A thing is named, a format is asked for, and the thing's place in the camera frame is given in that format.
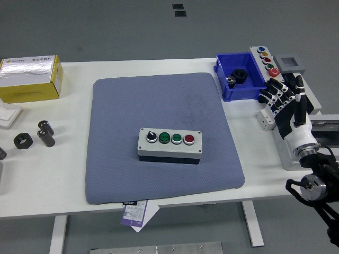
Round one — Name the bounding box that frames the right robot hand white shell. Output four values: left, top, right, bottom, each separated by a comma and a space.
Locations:
258, 75, 318, 153

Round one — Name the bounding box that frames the grey four-button control box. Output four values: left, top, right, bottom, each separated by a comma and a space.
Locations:
137, 127, 203, 166

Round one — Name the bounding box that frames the white five-button control box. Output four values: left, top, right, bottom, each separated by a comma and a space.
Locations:
249, 46, 286, 85

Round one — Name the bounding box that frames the grey distribution box clear cover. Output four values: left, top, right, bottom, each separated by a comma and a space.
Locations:
272, 114, 339, 171

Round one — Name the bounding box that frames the black and white device block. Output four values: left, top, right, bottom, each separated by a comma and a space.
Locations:
284, 72, 323, 115

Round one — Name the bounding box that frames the white circuit breaker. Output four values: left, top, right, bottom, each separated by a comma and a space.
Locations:
257, 105, 278, 132

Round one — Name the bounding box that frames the blue plastic bin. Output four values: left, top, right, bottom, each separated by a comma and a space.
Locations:
213, 52, 268, 102

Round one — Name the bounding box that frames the black hex nut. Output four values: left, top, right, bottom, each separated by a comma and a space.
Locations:
13, 133, 34, 150
231, 68, 249, 85

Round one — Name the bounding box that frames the metal bevel gear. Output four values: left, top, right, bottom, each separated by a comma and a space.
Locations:
225, 75, 238, 89

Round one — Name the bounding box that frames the white table leg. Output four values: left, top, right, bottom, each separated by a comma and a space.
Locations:
240, 201, 265, 248
49, 215, 68, 254

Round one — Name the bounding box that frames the white card tag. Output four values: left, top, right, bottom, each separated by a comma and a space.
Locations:
130, 202, 160, 233

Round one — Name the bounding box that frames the grey-blue padded mat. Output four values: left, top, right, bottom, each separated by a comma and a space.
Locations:
85, 72, 246, 205

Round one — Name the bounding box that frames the purple and white paper tag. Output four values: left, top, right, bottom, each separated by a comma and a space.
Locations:
120, 199, 149, 228

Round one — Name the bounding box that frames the black cylindrical capacitor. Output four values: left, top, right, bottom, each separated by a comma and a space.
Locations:
38, 120, 55, 135
37, 128, 56, 148

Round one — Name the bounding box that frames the yellow cardboard box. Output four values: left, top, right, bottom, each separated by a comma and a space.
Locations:
0, 55, 64, 104

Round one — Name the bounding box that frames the white wall switch panel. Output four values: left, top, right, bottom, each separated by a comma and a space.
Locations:
0, 102, 23, 129

